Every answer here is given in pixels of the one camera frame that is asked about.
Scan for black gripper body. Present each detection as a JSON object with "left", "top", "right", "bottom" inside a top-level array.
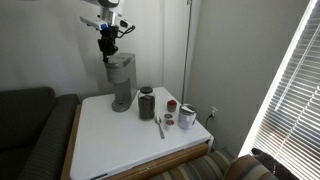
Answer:
[{"left": 99, "top": 26, "right": 119, "bottom": 45}]

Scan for grey pod coffee maker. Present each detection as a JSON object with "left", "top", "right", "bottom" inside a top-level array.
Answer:
[{"left": 104, "top": 52, "right": 139, "bottom": 113}]

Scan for dark grey canister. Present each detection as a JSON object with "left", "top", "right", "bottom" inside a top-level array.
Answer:
[{"left": 137, "top": 86, "right": 156, "bottom": 121}]

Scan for thin metal pole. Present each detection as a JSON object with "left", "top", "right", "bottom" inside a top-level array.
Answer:
[{"left": 180, "top": 0, "right": 194, "bottom": 104}]

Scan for brown cup with red lid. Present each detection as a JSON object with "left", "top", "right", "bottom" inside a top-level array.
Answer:
[{"left": 166, "top": 99, "right": 178, "bottom": 113}]

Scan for metal spoon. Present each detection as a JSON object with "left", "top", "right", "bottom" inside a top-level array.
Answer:
[{"left": 154, "top": 115, "right": 166, "bottom": 140}]

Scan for white plastic table board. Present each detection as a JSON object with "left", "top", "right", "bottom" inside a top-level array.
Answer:
[{"left": 69, "top": 86, "right": 212, "bottom": 180}]

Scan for white tumbler with lid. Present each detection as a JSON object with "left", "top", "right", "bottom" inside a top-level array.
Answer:
[{"left": 177, "top": 103, "right": 198, "bottom": 131}]

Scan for dark grey sofa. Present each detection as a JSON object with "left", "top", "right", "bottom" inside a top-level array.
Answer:
[{"left": 0, "top": 87, "right": 81, "bottom": 180}]

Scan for brown table base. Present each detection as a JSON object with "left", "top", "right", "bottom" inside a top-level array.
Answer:
[{"left": 60, "top": 103, "right": 215, "bottom": 180}]

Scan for striped sofa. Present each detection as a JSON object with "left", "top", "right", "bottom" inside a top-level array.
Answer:
[{"left": 146, "top": 149, "right": 236, "bottom": 180}]

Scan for striped sofa cushion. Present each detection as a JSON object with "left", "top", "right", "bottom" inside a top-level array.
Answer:
[{"left": 221, "top": 153, "right": 280, "bottom": 180}]

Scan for dark brown fabric item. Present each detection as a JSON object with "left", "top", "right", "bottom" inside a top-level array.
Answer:
[{"left": 250, "top": 147, "right": 301, "bottom": 180}]

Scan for white window blinds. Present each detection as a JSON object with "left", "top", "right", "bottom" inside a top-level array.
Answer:
[{"left": 239, "top": 0, "right": 320, "bottom": 180}]

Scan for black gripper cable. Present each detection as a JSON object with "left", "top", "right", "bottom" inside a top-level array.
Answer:
[{"left": 115, "top": 24, "right": 137, "bottom": 39}]

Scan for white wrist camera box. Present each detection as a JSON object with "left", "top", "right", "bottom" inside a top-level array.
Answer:
[{"left": 79, "top": 15, "right": 110, "bottom": 32}]

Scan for white wall outlet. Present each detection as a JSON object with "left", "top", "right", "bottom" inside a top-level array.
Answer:
[{"left": 209, "top": 105, "right": 219, "bottom": 118}]

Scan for black power cable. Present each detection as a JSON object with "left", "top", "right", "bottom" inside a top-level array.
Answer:
[{"left": 204, "top": 113, "right": 215, "bottom": 132}]

